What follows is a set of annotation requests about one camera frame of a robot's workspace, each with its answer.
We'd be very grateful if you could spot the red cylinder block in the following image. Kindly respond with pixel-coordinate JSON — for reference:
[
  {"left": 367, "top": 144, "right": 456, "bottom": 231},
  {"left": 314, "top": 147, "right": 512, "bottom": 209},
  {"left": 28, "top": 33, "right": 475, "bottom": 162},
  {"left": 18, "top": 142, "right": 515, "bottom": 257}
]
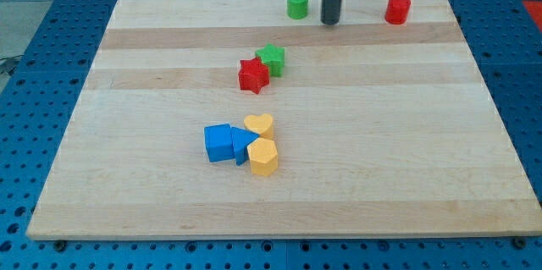
[{"left": 384, "top": 0, "right": 411, "bottom": 25}]

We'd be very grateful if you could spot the blue triangle block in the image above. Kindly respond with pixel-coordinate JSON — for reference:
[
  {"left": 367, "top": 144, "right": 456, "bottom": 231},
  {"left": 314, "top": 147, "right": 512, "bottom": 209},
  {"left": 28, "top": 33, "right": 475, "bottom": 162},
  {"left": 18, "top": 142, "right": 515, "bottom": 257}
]
[{"left": 230, "top": 127, "right": 259, "bottom": 166}]

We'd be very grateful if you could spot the green cylinder block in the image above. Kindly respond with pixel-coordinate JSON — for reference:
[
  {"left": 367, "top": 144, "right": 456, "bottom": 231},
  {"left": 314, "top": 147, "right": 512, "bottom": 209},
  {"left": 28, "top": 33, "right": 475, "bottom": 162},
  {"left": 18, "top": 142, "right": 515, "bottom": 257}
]
[{"left": 286, "top": 0, "right": 308, "bottom": 19}]

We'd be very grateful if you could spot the yellow hexagon block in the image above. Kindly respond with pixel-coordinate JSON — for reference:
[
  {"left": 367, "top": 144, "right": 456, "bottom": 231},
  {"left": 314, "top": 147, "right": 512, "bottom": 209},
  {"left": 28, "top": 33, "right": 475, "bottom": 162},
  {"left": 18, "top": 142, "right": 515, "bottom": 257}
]
[{"left": 247, "top": 138, "right": 279, "bottom": 177}]

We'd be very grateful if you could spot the wooden board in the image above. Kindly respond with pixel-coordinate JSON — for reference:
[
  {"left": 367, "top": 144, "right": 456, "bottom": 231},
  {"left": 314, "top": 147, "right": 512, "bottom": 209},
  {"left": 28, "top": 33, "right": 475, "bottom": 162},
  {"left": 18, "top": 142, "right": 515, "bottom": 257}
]
[{"left": 27, "top": 0, "right": 541, "bottom": 240}]

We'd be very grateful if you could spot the yellow heart block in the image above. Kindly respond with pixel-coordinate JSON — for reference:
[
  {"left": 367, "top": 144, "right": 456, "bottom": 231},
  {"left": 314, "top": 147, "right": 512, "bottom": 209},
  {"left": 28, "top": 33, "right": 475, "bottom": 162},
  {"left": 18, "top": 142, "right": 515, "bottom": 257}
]
[{"left": 243, "top": 113, "right": 274, "bottom": 140}]

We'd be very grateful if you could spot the green star block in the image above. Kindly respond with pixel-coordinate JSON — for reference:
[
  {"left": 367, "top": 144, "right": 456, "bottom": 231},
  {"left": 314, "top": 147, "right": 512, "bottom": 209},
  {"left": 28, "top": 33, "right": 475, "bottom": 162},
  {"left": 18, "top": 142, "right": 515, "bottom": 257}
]
[{"left": 255, "top": 43, "right": 285, "bottom": 77}]

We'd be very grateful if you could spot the blue cube block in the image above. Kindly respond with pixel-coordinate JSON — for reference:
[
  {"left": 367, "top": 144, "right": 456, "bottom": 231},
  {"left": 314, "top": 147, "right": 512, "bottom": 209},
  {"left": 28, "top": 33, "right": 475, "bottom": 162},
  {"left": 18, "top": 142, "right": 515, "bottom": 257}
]
[{"left": 204, "top": 124, "right": 235, "bottom": 163}]

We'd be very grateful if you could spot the red star block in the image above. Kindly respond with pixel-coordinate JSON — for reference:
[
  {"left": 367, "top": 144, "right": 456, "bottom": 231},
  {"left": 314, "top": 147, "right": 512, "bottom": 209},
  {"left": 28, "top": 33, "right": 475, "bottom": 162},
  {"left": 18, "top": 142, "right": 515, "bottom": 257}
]
[{"left": 238, "top": 57, "right": 270, "bottom": 94}]

